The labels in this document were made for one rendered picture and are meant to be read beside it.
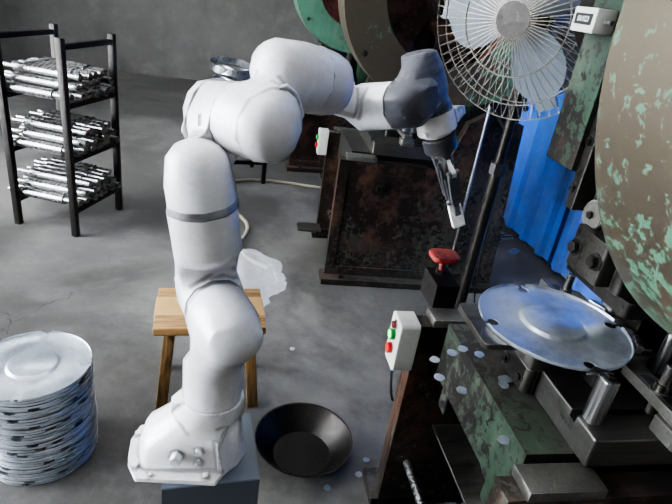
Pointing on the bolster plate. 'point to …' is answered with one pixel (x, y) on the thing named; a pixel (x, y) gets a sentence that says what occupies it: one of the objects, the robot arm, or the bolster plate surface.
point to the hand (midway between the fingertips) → (455, 213)
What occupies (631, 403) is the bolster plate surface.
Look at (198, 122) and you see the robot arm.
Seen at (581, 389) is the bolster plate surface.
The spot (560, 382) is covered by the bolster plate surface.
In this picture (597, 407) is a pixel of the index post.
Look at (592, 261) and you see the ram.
